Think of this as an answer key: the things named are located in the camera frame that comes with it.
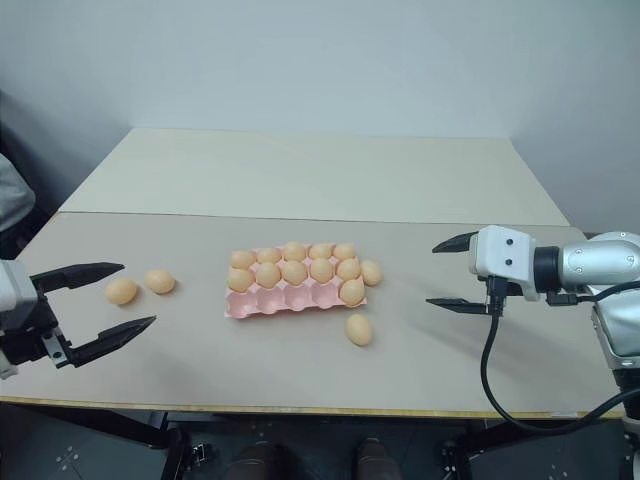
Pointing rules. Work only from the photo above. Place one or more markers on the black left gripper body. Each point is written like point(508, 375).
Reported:
point(27, 334)

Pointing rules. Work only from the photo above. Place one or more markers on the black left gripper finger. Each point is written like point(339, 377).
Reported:
point(75, 274)
point(112, 337)

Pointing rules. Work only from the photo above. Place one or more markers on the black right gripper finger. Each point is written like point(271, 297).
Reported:
point(456, 244)
point(457, 305)

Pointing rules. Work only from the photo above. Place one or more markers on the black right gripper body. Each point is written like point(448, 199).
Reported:
point(501, 289)

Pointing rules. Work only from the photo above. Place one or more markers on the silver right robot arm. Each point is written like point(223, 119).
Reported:
point(590, 260)

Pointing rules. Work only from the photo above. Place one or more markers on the pink egg tray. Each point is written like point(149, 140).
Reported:
point(280, 300)

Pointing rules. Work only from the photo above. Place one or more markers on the tan egg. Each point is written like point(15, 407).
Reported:
point(344, 250)
point(348, 269)
point(267, 275)
point(321, 270)
point(121, 291)
point(293, 272)
point(240, 279)
point(352, 292)
point(242, 259)
point(371, 272)
point(294, 251)
point(159, 281)
point(359, 329)
point(269, 255)
point(320, 251)

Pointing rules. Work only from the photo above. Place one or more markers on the black table leg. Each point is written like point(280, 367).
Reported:
point(482, 437)
point(137, 427)

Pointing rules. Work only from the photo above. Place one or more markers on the gray padded object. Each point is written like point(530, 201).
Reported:
point(12, 192)

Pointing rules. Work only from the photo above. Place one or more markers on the dark brown rounded shape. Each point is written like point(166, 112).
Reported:
point(259, 462)
point(376, 457)

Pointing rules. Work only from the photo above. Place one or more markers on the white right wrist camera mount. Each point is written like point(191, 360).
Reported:
point(502, 255)

